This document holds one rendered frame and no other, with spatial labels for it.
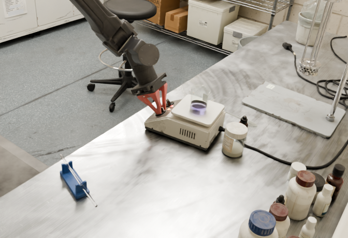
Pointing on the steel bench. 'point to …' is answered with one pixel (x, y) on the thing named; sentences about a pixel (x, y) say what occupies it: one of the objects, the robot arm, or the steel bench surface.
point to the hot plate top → (214, 111)
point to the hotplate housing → (187, 130)
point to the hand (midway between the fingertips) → (160, 109)
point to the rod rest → (75, 188)
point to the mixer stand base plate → (294, 108)
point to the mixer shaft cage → (310, 64)
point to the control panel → (165, 110)
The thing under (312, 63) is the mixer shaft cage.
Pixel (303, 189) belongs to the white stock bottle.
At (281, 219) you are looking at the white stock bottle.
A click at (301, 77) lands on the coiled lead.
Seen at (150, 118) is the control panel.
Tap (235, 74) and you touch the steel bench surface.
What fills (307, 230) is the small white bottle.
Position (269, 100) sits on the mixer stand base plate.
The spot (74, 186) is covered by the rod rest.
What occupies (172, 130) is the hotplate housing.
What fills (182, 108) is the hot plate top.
